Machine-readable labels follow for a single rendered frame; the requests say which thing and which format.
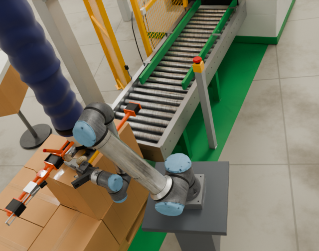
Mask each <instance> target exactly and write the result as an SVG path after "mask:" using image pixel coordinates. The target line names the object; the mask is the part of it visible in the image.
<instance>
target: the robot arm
mask: <svg viewBox="0 0 319 251"><path fill-rule="evenodd" d="M114 118H115V114H114V111H113V109H112V108H111V107H110V106H109V105H108V104H106V103H104V102H99V101H97V102H92V103H90V104H88V105H87V106H86V107H85V109H84V111H83V112H82V114H81V116H80V117H79V119H78V121H77V122H76V123H75V126H74V128H73V131H72V132H73V136H74V138H75V139H76V141H77V142H78V143H80V144H81V145H84V146H86V147H91V146H92V147H94V148H95V149H97V150H98V151H99V152H100V153H102V154H103V155H104V156H105V157H107V158H108V159H109V160H110V161H112V162H113V164H114V167H115V169H116V173H117V174H114V173H111V172H107V171H104V170H101V169H99V167H93V165H92V164H90V163H89V162H86V161H83V162H82V163H81V164H80V165H78V164H76V161H77V160H76V159H75V158H74V159H72V160H71V161H69V162H67V161H64V164H65V165H67V166H68V167H70V168H71V169H73V170H76V173H77V174H78V175H77V176H76V175H75V176H74V178H76V180H74V181H72V182H71V184H72V185H73V187H74V189H76V188H78V187H80V186H81V185H83V184H84V183H86V182H87V181H89V180H90V181H91V182H92V183H93V184H96V185H98V186H101V187H104V188H106V190H107V191H108V193H109V195H110V196H111V198H112V200H113V201H114V202H116V203H122V202H124V201H125V200H126V198H127V192H126V191H127V189H128V186H129V183H130V180H131V178H133V179H134V180H136V181H137V182H138V183H139V184H141V185H142V186H143V187H144V188H146V189H147V190H148V191H149V192H150V193H151V198H152V199H153V200H154V201H156V204H155V209H156V210H157V211H158V212H160V213H161V214H164V215H168V216H178V215H180V214H181V213H182V212H183V209H184V206H185V202H186V201H190V200H192V199H194V198H195V197H197V195H198V194H199V192H200V190H201V185H200V181H199V179H198V178H197V177H196V176H195V175H194V172H193V168H192V164H191V161H190V159H189V157H188V156H187V155H185V154H183V153H175V154H172V155H170V156H169V157H168V158H167V159H166V160H165V162H164V167H165V169H166V172H165V176H163V175H162V174H160V173H159V172H158V171H157V170H156V169H155V168H153V167H152V166H151V165H150V164H149V163H148V162H146V161H145V160H144V159H143V158H142V157H141V156H139V155H138V154H137V153H136V152H135V151H134V150H132V149H131V148H130V147H129V146H128V145H126V144H125V143H124V142H123V141H122V140H121V139H120V137H119V134H118V131H117V129H116V126H115V123H114Z"/></svg>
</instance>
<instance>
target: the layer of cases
mask: <svg viewBox="0 0 319 251"><path fill-rule="evenodd" d="M64 138H65V137H62V136H58V135H54V134H51V135H50V136H49V137H48V138H47V140H46V141H45V142H44V143H43V144H42V145H41V147H40V148H39V149H38V150H37V151H36V153H35V154H34V155H33V156H32V157H31V158H30V160H29V161H28V162H27V163H26V164H25V165H24V167H23V168H22V169H21V170H20V171H19V172H18V174H17V175H16V176H15V177H14V178H13V179H12V181H11V182H10V183H9V184H8V185H7V186H6V187H5V188H4V190H3V191H2V192H1V193H0V251H117V250H118V248H119V246H120V244H121V242H122V240H123V239H124V237H125V235H126V233H127V231H128V230H129V228H130V226H131V224H132V222H133V220H134V219H135V217H136V215H137V213H138V211H139V209H140V208H141V206H142V204H143V202H144V200H145V199H146V197H147V195H148V193H149V191H148V190H147V189H146V188H144V187H143V186H142V185H141V184H139V183H138V182H137V181H136V180H134V179H133V178H131V180H130V183H129V186H128V189H127V191H126V192H127V198H126V200H125V201H124V202H122V203H116V202H114V201H113V202H112V203H111V205H110V206H109V208H108V209H107V211H106V212H105V213H104V215H103V216H102V218H101V219H100V220H99V221H98V220H96V219H94V218H92V217H90V216H87V215H85V214H83V213H81V212H79V211H77V210H75V209H73V208H71V207H68V206H66V205H64V204H62V203H60V202H59V201H58V200H57V198H56V197H55V196H54V195H53V193H52V192H51V191H50V190H49V188H48V187H47V186H46V185H45V186H44V187H43V188H42V189H41V188H40V189H39V191H38V192H37V193H36V194H35V196H34V197H33V198H32V199H31V200H30V201H29V202H28V204H27V205H26V209H25V210H24V211H23V212H22V214H21V215H20V216H19V217H18V216H17V217H16V218H15V220H14V221H13V222H12V223H11V224H10V226H8V225H7V224H6V223H5V222H6V221H7V220H8V218H9V217H8V216H7V215H6V211H5V210H4V208H5V207H6V206H7V205H8V204H9V203H10V202H11V200H12V199H13V197H15V198H18V197H19V196H20V195H21V194H22V192H23V189H24V188H25V187H26V186H27V185H28V183H29V182H30V181H31V182H32V181H33V179H34V178H35V177H36V172H35V169H36V168H37V167H38V166H39V165H40V164H41V163H42V162H43V161H44V159H45V158H46V157H47V156H48V155H49V154H50V153H49V152H43V149H55V148H56V147H57V146H58V144H59V143H60V142H61V141H62V140H63V139H64Z"/></svg>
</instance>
